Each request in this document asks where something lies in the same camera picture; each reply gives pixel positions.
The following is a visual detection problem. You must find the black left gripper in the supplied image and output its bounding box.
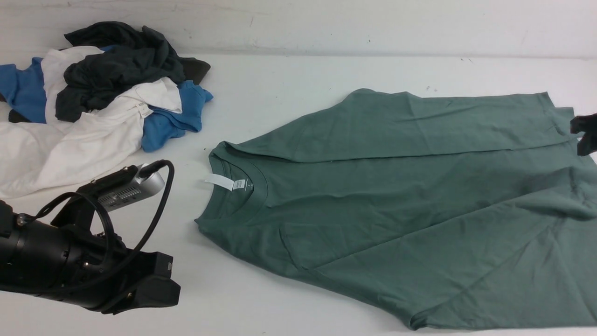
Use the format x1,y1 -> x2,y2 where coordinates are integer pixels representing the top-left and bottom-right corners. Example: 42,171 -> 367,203
47,182 -> 181,315

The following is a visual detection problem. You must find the white shirt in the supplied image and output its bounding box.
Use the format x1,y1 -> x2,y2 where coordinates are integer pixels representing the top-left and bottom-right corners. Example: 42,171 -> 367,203
0,46 -> 182,199

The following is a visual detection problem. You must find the blue shirt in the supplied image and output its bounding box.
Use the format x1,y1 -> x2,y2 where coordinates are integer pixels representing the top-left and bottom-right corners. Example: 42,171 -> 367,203
0,45 -> 214,153

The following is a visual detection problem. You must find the dark grey shirt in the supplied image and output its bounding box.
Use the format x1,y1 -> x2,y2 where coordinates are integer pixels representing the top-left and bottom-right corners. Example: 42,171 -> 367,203
0,21 -> 211,123

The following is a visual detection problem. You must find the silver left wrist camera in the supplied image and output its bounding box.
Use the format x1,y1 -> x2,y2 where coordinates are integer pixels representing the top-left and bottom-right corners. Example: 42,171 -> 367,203
94,164 -> 166,212

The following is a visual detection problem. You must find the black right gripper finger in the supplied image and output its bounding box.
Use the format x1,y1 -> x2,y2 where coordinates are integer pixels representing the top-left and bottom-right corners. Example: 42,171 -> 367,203
570,113 -> 597,134
576,133 -> 597,156

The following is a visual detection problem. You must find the green long-sleeve shirt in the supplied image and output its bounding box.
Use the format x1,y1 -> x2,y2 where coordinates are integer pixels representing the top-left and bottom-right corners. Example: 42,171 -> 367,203
196,89 -> 596,330

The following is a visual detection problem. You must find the black camera cable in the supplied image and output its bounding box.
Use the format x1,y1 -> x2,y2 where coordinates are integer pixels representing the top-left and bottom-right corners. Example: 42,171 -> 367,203
19,160 -> 175,295

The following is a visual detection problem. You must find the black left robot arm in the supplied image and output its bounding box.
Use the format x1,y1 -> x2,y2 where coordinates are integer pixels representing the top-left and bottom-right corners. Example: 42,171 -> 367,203
1,179 -> 180,315

